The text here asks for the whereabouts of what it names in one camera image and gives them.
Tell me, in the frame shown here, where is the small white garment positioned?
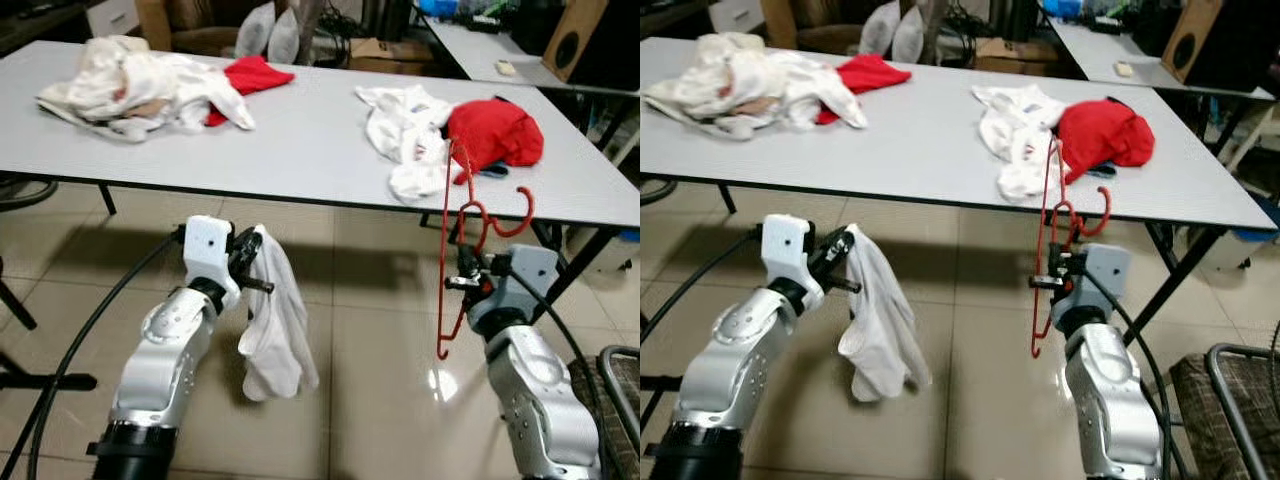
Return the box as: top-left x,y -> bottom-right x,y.
238,225 -> 321,403
838,223 -> 933,403

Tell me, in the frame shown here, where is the red plastic hanger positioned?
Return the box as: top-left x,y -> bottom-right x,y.
435,138 -> 536,361
1030,135 -> 1113,359

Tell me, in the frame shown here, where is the grey table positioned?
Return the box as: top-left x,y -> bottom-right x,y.
640,38 -> 1280,346
0,40 -> 641,346

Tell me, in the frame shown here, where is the red crumpled shirt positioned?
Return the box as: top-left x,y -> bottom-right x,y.
445,97 -> 546,186
1055,97 -> 1156,186

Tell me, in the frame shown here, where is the white garment with striped tag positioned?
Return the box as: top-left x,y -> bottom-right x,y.
355,85 -> 461,206
972,85 -> 1076,203

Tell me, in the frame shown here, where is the small red garment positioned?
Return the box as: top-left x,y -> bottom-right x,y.
818,55 -> 913,126
205,55 -> 296,128

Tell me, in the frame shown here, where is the white sack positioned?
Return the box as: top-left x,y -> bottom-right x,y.
893,8 -> 926,66
860,3 -> 896,56
233,5 -> 273,61
268,8 -> 301,66

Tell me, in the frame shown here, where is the cream crumpled garment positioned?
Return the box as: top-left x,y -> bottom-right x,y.
643,33 -> 791,141
37,35 -> 176,143

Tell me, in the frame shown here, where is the white table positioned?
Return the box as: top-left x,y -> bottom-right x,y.
420,15 -> 641,96
1045,15 -> 1276,101

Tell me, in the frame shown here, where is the plain brown cardboard box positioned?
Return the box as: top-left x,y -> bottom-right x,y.
975,37 -> 1051,76
348,37 -> 433,76

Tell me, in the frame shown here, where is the brown chair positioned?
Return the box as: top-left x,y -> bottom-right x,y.
135,0 -> 241,56
760,0 -> 871,56

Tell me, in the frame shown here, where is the wooden speaker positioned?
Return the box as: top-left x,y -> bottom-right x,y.
1160,0 -> 1226,86
542,0 -> 611,83

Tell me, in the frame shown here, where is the white drawer unit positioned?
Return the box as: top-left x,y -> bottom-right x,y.
710,0 -> 766,36
85,0 -> 141,38

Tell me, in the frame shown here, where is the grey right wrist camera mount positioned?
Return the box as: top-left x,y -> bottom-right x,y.
1058,243 -> 1133,336
468,245 -> 561,336

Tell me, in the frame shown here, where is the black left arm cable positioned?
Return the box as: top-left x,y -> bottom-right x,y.
640,228 -> 766,346
25,232 -> 191,480

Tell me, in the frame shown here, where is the wicker chair with metal frame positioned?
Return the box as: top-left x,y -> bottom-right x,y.
570,345 -> 641,480
1170,343 -> 1280,480

